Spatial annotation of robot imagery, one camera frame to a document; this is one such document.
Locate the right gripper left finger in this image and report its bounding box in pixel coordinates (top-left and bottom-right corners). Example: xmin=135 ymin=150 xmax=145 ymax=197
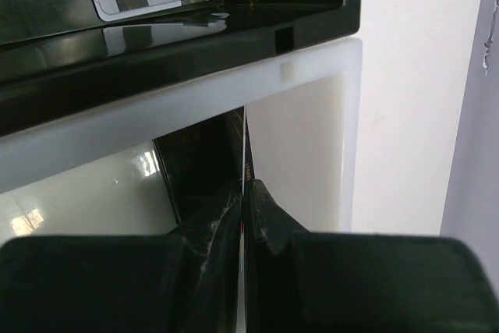
xmin=1 ymin=184 xmax=242 ymax=332

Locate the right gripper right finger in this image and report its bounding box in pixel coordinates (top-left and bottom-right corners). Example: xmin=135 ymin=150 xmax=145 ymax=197
xmin=243 ymin=179 xmax=498 ymax=332

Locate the black white three-bin tray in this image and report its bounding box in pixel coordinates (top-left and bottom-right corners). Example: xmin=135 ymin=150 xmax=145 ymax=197
xmin=1 ymin=0 xmax=362 ymax=234

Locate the black credit card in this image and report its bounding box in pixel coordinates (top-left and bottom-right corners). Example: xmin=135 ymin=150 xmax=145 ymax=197
xmin=153 ymin=107 xmax=244 ymax=224

